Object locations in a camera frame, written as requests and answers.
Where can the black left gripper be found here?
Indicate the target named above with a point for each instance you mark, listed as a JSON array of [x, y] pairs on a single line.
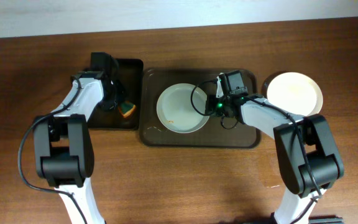
[[117, 101]]

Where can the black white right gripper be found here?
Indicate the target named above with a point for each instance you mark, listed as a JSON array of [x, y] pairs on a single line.
[[213, 106]]

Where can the orange green scrub sponge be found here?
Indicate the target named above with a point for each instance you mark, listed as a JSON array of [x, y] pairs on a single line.
[[127, 109]]

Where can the white plate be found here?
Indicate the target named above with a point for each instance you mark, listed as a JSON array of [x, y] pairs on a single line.
[[295, 92], [175, 108]]

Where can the white plate top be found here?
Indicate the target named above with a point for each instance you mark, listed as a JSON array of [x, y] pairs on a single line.
[[295, 92]]

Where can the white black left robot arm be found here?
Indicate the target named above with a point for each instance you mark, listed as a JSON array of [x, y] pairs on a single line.
[[64, 154]]

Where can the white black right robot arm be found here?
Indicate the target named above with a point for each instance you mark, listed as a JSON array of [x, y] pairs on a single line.
[[308, 158]]

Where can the black water tray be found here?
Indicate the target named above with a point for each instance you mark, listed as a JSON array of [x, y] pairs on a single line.
[[130, 75]]

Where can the brown serving tray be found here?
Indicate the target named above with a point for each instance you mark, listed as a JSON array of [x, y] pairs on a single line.
[[153, 133]]

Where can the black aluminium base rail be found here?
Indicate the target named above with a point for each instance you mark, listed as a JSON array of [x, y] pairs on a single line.
[[327, 220]]

